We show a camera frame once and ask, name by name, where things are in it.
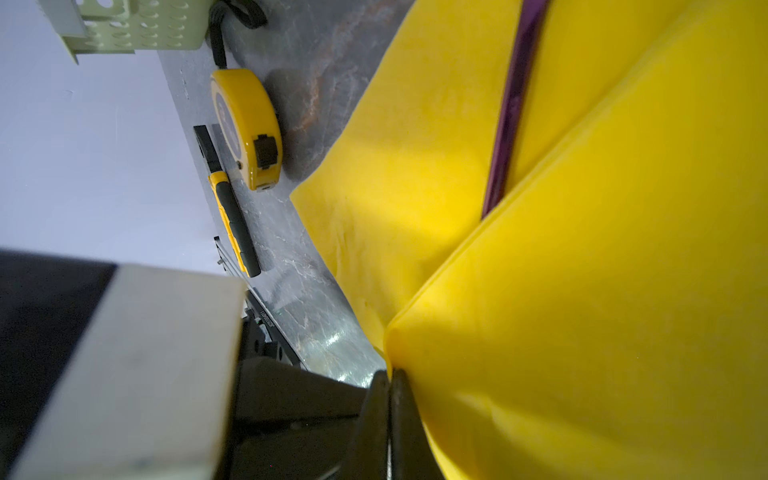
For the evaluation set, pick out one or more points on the yellow tape measure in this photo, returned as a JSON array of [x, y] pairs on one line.
[[243, 107]]

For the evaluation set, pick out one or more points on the purple metal knife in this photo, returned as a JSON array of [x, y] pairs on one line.
[[531, 20]]

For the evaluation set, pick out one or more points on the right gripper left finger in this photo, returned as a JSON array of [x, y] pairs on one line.
[[366, 456]]

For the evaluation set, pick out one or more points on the light green perforated basket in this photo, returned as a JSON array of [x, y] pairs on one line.
[[91, 27]]

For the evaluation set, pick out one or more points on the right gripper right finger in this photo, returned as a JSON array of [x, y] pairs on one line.
[[411, 454]]

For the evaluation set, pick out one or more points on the yellow black pliers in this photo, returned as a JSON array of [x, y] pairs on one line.
[[228, 206]]

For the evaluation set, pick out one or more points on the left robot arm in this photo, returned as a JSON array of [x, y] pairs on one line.
[[131, 372]]

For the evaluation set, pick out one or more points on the yellow paper napkin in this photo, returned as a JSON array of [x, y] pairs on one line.
[[608, 319]]

